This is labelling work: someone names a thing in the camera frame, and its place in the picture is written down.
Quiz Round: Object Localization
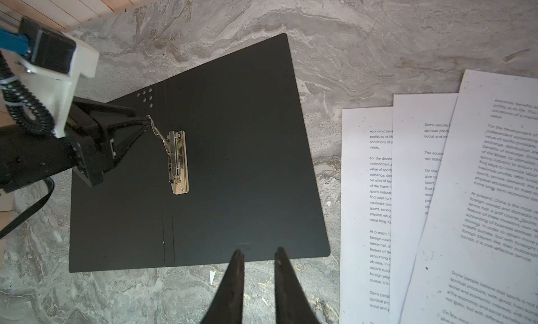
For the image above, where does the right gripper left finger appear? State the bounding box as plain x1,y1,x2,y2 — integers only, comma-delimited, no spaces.
201,250,245,324

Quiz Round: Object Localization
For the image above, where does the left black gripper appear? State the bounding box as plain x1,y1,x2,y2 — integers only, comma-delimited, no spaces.
1,97,149,192

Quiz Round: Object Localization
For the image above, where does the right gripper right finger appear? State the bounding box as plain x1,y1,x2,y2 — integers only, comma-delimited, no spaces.
274,247,320,324

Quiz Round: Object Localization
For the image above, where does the white folder black inside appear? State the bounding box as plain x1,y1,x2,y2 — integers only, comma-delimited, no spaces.
69,34,331,273

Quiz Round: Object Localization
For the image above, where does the printed paper sheet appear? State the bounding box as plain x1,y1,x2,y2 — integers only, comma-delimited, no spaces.
389,94,458,323
401,70,537,323
340,107,393,323

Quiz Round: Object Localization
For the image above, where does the metal folder clip mechanism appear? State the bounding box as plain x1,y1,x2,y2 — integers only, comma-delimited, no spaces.
147,115,189,195

